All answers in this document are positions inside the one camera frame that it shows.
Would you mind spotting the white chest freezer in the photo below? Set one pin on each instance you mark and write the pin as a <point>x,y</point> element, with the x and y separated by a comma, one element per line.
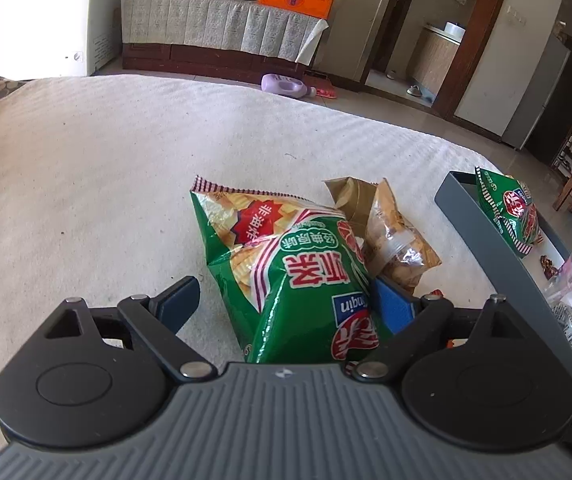
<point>41,20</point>

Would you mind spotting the grey refrigerator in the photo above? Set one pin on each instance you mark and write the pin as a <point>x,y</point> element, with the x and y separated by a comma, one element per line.
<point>536,95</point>

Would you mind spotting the red-brown wrapped candy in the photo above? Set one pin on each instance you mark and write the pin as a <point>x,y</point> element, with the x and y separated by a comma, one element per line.
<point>548,265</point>

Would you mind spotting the clear gold-topped snack bag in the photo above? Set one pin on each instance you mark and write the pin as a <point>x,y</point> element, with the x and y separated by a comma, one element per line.
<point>396,245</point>

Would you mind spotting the wooden kitchen cabinet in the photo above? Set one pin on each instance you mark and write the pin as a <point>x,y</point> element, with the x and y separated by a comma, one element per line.
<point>436,62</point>

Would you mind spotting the grey shoes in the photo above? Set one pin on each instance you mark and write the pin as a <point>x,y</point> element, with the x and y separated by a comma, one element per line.
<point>415,91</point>

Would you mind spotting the grey shallow box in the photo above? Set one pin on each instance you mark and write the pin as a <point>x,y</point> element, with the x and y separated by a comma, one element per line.
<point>496,250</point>

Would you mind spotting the small green chip bag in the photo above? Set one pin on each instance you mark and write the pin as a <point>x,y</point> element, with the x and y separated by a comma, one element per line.
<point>511,210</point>

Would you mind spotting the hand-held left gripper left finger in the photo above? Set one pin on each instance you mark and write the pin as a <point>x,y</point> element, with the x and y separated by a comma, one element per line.
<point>178,305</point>

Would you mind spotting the cabinet with white cloth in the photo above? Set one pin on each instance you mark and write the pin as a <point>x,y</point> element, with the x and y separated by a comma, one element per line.
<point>216,22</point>

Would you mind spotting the red slipper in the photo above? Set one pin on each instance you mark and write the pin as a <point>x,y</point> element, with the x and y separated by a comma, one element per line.
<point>325,91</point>

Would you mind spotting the white pot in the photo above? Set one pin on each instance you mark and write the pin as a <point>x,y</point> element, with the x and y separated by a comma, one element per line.
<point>455,30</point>

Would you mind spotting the purple detergent bottle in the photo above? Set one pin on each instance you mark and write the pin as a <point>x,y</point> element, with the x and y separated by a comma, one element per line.
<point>283,85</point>

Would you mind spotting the large green chip bag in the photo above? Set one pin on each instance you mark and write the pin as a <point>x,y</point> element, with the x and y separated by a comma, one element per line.
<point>286,270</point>

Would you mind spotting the pink snack packet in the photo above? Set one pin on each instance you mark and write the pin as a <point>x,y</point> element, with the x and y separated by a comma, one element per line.
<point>563,275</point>

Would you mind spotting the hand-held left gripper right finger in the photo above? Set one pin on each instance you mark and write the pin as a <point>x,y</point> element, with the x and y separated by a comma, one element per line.
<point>393,307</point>

